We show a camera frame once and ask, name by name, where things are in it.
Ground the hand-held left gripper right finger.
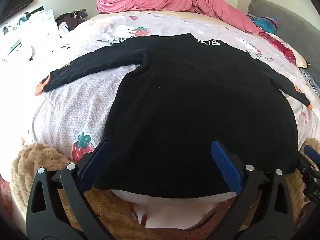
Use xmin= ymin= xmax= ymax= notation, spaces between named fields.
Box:
xmin=211 ymin=139 xmax=298 ymax=240

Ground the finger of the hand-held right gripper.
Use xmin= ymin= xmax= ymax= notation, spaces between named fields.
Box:
xmin=296 ymin=145 xmax=320 ymax=178

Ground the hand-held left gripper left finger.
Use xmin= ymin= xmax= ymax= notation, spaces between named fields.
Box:
xmin=26 ymin=139 xmax=113 ymax=240

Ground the black long-sleeve sweater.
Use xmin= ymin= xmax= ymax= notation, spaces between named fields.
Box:
xmin=44 ymin=32 xmax=312 ymax=197

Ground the pile of dark clothes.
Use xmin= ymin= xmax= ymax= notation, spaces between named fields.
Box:
xmin=55 ymin=10 xmax=88 ymax=36

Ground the beige plush blanket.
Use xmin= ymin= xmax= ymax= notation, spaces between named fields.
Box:
xmin=10 ymin=10 xmax=310 ymax=240

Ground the strawberry printed bed sheet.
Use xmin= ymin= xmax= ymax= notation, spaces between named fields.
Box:
xmin=0 ymin=10 xmax=320 ymax=210

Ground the blue grey patterned pillow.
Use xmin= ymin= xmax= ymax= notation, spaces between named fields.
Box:
xmin=299 ymin=67 xmax=320 ymax=94

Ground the red and cream pillow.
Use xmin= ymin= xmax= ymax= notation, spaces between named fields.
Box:
xmin=259 ymin=31 xmax=307 ymax=68

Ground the grey quilted headboard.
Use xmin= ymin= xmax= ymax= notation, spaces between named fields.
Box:
xmin=247 ymin=0 xmax=320 ymax=67

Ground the white round stool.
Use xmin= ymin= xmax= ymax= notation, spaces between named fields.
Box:
xmin=24 ymin=44 xmax=38 ymax=62

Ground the blue striped cloth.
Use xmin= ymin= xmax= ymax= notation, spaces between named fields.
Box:
xmin=246 ymin=14 xmax=279 ymax=34

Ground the white drawer cabinet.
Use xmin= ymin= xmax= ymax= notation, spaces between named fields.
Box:
xmin=15 ymin=7 xmax=62 ymax=46

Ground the black television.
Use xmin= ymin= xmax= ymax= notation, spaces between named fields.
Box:
xmin=0 ymin=0 xmax=34 ymax=23

